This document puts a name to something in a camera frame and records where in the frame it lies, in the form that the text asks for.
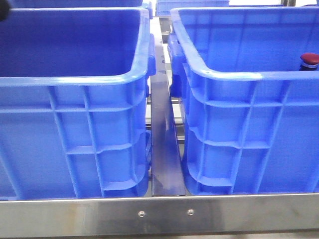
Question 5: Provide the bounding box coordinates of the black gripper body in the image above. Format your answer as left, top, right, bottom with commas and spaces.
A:
0, 0, 10, 21

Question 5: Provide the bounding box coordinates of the red push button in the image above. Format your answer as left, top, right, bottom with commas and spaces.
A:
300, 53, 319, 71

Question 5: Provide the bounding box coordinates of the rear left blue bin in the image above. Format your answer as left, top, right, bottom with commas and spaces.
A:
8, 0, 153, 19

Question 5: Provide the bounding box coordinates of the left blue plastic bin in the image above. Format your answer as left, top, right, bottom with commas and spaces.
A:
0, 7, 156, 201

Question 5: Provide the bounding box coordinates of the blue plastic bin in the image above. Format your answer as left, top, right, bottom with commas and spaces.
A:
169, 6, 319, 195
0, 7, 156, 201

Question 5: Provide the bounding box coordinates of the rear right blue bin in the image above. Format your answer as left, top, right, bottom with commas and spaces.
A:
156, 0, 229, 16

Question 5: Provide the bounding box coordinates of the dark metal divider bar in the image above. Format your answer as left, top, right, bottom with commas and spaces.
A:
151, 33, 186, 196

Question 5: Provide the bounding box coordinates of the right blue plastic bin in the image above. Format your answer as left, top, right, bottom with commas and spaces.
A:
169, 6, 319, 195

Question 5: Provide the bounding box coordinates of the steel front rail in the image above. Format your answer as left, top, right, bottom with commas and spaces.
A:
0, 193, 319, 238

